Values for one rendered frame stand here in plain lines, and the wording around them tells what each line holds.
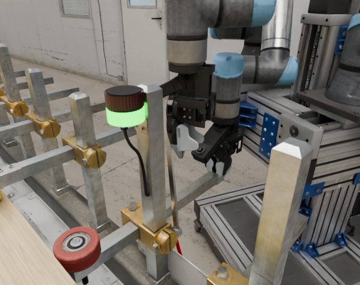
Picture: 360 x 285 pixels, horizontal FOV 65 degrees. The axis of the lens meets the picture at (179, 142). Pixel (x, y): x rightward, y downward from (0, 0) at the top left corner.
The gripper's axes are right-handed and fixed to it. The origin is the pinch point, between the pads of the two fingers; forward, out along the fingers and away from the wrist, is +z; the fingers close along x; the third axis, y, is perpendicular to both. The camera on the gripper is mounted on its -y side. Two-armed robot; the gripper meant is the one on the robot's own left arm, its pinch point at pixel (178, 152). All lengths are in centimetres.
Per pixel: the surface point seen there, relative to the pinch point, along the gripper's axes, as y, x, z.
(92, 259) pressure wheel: -5.7, -24.9, 9.9
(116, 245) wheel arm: -5.8, -18.1, 13.4
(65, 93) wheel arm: -66, 34, 4
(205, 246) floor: -12, 65, 99
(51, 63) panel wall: -465, 392, 87
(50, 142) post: -46.1, 4.8, 8.9
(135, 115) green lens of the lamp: 0.6, -17.0, -15.2
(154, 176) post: 0.8, -12.8, -1.6
